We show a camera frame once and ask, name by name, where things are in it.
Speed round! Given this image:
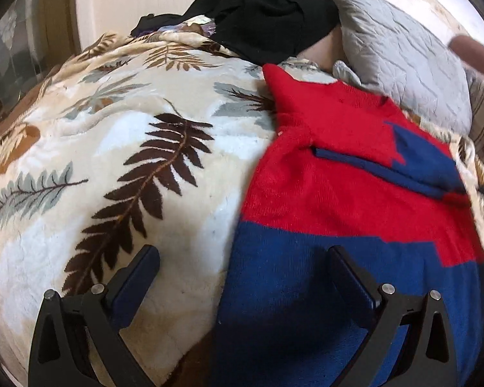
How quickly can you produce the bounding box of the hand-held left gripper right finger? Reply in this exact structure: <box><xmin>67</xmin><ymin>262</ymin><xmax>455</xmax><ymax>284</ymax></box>
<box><xmin>328</xmin><ymin>245</ymin><xmax>458</xmax><ymax>387</ymax></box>

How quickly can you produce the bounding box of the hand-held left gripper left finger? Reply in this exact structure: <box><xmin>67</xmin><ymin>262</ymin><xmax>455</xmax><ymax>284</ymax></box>
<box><xmin>28</xmin><ymin>244</ymin><xmax>162</xmax><ymax>387</ymax></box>

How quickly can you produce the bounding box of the red and blue knit sweater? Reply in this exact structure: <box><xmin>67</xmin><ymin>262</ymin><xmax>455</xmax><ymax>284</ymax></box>
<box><xmin>214</xmin><ymin>63</ymin><xmax>484</xmax><ymax>387</ymax></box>

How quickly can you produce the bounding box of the brown rounded object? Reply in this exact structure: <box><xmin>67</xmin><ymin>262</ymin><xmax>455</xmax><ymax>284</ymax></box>
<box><xmin>448</xmin><ymin>34</ymin><xmax>484</xmax><ymax>87</ymax></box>

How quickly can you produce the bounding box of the leaf print fleece blanket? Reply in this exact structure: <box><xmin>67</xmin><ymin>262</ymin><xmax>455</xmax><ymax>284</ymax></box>
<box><xmin>0</xmin><ymin>30</ymin><xmax>484</xmax><ymax>387</ymax></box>

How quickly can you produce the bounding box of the grey quilted pillow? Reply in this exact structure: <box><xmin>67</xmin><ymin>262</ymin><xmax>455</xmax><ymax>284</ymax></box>
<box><xmin>326</xmin><ymin>0</ymin><xmax>474</xmax><ymax>138</ymax></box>

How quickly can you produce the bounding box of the small grey cloth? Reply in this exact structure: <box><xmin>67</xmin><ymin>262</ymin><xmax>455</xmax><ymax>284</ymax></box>
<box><xmin>331</xmin><ymin>60</ymin><xmax>364</xmax><ymax>87</ymax></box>

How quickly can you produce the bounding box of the pink pillow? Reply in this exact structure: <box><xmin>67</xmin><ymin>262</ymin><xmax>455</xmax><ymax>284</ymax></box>
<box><xmin>298</xmin><ymin>26</ymin><xmax>349</xmax><ymax>71</ymax></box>

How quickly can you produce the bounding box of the dark glass cabinet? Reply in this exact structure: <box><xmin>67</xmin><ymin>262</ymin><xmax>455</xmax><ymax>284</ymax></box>
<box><xmin>0</xmin><ymin>0</ymin><xmax>79</xmax><ymax>138</ymax></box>

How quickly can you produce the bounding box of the purple patterned cloth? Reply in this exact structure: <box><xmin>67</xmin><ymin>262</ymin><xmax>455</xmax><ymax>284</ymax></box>
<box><xmin>157</xmin><ymin>15</ymin><xmax>218</xmax><ymax>41</ymax></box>

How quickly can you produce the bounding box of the black garment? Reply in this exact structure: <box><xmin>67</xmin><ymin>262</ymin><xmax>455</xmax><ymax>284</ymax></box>
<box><xmin>130</xmin><ymin>0</ymin><xmax>339</xmax><ymax>66</ymax></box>

